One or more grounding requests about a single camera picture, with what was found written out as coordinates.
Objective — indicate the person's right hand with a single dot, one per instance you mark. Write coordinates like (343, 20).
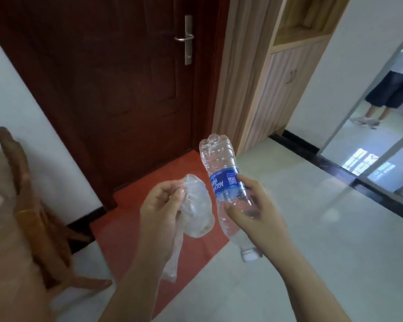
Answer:
(258, 217)

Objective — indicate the person's left hand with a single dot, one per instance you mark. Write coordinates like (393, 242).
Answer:
(159, 216)

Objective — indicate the person's left thumb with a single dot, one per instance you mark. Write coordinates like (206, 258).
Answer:
(175, 201)

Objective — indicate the person's right thumb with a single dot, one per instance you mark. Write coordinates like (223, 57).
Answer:
(239, 208)

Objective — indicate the clear plastic water bottle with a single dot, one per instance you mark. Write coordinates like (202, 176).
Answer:
(226, 194)

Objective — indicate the clear plastic bag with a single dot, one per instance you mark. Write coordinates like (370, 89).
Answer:
(196, 214)

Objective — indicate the person's right forearm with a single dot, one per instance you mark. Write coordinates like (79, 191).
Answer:
(302, 281)

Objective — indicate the person's left forearm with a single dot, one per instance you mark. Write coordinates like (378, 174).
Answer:
(134, 285)

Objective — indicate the red door mat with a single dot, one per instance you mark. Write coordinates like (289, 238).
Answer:
(161, 231)

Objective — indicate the dark red wooden door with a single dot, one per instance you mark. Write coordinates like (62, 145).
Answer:
(114, 80)

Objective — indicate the light wooden cabinet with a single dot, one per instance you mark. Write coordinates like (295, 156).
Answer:
(272, 70)

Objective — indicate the brown wooden chair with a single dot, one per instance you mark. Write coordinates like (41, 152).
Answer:
(30, 231)

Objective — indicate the glass sliding door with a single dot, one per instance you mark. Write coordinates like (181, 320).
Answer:
(372, 130)

